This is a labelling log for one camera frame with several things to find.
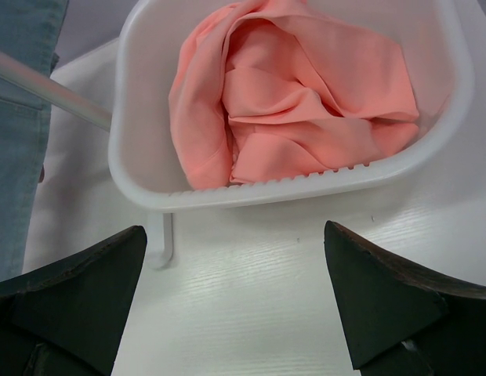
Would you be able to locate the white clothes rack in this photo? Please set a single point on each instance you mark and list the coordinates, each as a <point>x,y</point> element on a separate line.
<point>159,226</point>

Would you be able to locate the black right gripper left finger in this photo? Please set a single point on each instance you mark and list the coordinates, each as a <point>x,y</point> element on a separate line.
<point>68,318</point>

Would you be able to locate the white plastic basket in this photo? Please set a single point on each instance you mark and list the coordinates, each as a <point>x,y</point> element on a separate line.
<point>141,157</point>

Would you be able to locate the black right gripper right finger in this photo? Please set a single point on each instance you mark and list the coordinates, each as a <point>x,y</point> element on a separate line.
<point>401,318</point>

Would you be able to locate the salmon orange skirt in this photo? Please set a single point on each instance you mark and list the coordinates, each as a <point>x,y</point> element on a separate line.
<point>268,90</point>

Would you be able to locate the blue denim garment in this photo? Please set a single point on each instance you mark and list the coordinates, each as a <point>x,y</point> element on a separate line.
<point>29,32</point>

